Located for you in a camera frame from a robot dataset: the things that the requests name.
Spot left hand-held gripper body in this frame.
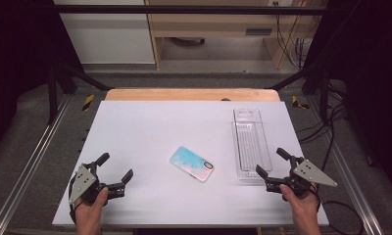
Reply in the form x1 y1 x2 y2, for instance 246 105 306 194
68 162 125 206

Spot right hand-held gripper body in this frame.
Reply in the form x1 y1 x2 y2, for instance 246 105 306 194
264 156 338 201

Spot clear plastic packaging tray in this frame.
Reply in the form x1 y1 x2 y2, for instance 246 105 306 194
231 108 273 182

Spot blue and pink phone case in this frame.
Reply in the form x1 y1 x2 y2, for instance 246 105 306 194
169 145 216 183

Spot person's left hand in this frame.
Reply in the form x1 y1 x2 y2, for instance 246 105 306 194
73 186 110 229

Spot person's right hand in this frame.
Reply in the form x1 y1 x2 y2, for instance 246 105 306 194
279 183 320 226

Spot white board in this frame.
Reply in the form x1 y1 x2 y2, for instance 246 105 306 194
51 100 330 228

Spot black metal stand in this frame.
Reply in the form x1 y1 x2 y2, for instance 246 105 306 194
46 61 114 125
267 61 331 124

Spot wooden table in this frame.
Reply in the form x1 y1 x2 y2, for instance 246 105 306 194
104 87 281 102

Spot black curtain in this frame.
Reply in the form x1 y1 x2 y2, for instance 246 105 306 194
0 0 84 158
303 0 392 192

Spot white cabinet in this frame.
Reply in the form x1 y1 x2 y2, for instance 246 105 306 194
53 0 156 65

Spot grey label on desk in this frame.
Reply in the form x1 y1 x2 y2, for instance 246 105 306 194
245 28 272 36

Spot light wooden desk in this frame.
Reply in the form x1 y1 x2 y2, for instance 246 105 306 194
144 0 329 71

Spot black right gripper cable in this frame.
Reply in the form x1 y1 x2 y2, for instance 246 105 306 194
314 183 322 213

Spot aluminium rail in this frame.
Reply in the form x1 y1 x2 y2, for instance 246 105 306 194
0 94 73 235
306 97 385 235

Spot bundle of black floor cables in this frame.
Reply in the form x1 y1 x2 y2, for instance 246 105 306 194
296 81 349 145

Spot black looped cable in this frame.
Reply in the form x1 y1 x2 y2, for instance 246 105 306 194
320 200 366 235

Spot hanging cables behind desk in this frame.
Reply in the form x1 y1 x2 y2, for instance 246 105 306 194
274 1 315 70

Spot black horizontal frame bar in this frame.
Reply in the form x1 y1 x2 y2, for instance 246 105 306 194
53 4 349 16

